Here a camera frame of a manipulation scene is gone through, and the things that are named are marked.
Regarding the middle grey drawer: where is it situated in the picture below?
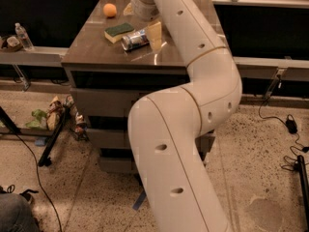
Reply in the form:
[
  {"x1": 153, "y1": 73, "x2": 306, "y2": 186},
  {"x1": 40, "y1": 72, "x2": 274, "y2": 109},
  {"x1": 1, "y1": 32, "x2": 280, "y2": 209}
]
[{"x1": 87, "y1": 129, "x2": 215, "y2": 153}]

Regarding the black floor cable left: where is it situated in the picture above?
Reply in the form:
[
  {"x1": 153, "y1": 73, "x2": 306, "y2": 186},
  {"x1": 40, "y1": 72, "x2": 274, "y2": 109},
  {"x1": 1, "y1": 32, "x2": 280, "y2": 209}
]
[{"x1": 13, "y1": 130, "x2": 64, "y2": 232}]

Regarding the black stand right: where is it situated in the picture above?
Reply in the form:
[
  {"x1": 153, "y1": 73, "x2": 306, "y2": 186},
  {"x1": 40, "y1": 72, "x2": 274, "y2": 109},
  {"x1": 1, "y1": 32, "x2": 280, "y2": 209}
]
[{"x1": 296, "y1": 155, "x2": 309, "y2": 229}]

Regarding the black power adapter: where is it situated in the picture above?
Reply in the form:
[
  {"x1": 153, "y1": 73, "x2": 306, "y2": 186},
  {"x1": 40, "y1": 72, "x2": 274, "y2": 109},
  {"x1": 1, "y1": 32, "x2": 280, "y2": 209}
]
[{"x1": 286, "y1": 114, "x2": 297, "y2": 134}]

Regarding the clear water bottle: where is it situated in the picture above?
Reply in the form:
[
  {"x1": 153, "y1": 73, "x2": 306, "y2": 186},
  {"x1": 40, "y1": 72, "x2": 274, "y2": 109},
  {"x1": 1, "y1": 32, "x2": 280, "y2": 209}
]
[{"x1": 15, "y1": 22, "x2": 34, "y2": 51}]

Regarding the brown bowl with items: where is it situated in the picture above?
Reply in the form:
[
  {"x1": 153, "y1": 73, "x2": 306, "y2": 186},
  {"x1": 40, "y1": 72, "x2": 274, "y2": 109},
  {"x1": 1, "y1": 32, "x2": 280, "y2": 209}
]
[{"x1": 0, "y1": 36, "x2": 22, "y2": 52}]

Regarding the yellow green sponge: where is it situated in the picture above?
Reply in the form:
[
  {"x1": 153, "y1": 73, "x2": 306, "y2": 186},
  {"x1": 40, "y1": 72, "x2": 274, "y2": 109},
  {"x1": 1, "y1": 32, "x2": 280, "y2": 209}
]
[{"x1": 104, "y1": 22, "x2": 134, "y2": 44}]

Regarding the orange ball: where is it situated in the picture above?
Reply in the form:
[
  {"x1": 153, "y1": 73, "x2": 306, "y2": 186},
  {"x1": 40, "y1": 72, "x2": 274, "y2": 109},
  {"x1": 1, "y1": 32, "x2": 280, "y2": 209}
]
[{"x1": 102, "y1": 3, "x2": 117, "y2": 17}]

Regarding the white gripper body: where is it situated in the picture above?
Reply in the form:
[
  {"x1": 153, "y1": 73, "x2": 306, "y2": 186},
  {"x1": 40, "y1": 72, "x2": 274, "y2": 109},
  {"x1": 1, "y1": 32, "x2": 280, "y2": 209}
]
[{"x1": 131, "y1": 0, "x2": 159, "y2": 21}]

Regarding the grey drawer cabinet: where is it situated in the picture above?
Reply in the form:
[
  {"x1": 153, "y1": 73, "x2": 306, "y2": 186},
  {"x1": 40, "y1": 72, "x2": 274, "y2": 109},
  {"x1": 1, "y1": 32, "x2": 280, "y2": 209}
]
[{"x1": 61, "y1": 0, "x2": 230, "y2": 175}]

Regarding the person grey jeans knee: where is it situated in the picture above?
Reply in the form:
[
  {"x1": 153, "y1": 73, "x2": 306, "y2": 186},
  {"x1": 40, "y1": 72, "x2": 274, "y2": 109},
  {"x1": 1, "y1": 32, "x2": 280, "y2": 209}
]
[{"x1": 0, "y1": 193, "x2": 40, "y2": 232}]

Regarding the grey drawer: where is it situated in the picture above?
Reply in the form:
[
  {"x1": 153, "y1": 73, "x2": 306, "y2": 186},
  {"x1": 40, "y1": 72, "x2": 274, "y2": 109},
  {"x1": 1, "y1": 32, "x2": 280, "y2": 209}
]
[
  {"x1": 87, "y1": 129, "x2": 215, "y2": 153},
  {"x1": 70, "y1": 88, "x2": 146, "y2": 117},
  {"x1": 98, "y1": 158, "x2": 137, "y2": 174}
]

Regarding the snack bag pile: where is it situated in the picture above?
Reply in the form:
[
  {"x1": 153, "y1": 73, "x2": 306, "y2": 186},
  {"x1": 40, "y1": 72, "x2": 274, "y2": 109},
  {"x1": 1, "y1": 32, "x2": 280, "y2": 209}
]
[{"x1": 46, "y1": 97, "x2": 64, "y2": 131}]

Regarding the top grey drawer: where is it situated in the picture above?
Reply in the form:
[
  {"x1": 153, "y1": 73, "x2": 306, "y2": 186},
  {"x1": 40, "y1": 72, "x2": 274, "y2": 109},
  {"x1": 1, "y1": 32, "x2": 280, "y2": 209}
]
[{"x1": 70, "y1": 88, "x2": 146, "y2": 117}]

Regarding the redbull can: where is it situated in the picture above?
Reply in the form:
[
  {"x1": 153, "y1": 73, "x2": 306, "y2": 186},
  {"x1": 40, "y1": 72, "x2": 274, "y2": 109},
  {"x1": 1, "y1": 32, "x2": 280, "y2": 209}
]
[{"x1": 121, "y1": 29, "x2": 149, "y2": 51}]

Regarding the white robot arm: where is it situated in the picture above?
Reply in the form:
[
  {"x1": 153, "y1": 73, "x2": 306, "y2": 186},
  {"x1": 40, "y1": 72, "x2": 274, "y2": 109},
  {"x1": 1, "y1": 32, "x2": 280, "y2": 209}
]
[{"x1": 128, "y1": 0, "x2": 242, "y2": 232}]

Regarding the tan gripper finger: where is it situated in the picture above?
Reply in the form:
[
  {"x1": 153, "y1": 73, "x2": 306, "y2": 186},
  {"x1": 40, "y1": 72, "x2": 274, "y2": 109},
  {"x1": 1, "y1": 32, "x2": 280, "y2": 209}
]
[
  {"x1": 124, "y1": 3, "x2": 133, "y2": 16},
  {"x1": 146, "y1": 21, "x2": 162, "y2": 52}
]

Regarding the blue tape cross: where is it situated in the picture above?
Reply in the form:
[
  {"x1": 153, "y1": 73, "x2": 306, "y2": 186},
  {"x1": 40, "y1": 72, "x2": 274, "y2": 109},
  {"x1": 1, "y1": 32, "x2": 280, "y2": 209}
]
[{"x1": 132, "y1": 190, "x2": 146, "y2": 211}]

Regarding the green plastic bag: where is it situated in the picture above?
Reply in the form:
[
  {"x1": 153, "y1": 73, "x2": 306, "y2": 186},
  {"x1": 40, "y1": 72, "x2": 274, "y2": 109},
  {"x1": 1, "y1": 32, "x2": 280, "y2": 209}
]
[{"x1": 26, "y1": 109, "x2": 47, "y2": 130}]

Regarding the bottom grey drawer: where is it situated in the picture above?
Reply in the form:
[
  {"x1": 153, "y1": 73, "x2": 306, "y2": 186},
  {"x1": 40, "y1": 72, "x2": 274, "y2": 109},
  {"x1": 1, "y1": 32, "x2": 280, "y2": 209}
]
[{"x1": 98, "y1": 158, "x2": 137, "y2": 174}]

